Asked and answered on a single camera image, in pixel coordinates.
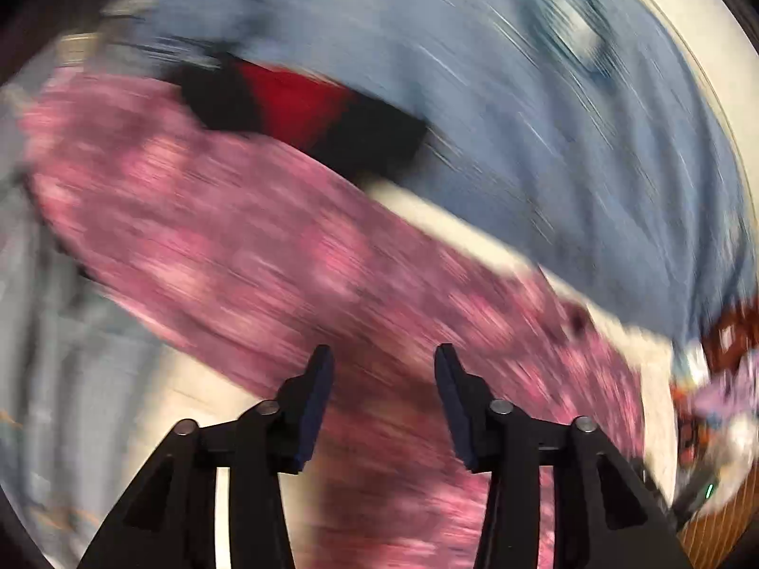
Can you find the purple dotted cloth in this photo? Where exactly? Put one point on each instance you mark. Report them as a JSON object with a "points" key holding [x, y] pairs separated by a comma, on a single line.
{"points": [[729, 397]]}

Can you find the purple floral cloth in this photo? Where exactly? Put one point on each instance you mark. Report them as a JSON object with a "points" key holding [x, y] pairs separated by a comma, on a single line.
{"points": [[237, 237]]}

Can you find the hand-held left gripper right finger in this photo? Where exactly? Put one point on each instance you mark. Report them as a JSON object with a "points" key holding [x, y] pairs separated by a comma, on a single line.
{"points": [[453, 409]]}

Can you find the pale blue bed sheet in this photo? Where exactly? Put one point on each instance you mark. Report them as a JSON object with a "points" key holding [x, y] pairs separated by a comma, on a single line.
{"points": [[53, 338]]}

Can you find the blue plaid blanket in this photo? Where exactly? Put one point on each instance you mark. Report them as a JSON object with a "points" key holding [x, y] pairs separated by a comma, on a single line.
{"points": [[474, 71]]}

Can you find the red plastic bag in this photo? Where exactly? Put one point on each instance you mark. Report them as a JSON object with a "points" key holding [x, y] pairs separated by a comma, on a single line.
{"points": [[732, 332]]}

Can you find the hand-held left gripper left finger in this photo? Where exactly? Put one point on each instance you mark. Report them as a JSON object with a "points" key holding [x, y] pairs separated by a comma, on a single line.
{"points": [[314, 409]]}

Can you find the black and red garment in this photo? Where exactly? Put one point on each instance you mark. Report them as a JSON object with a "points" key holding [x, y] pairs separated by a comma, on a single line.
{"points": [[284, 101]]}

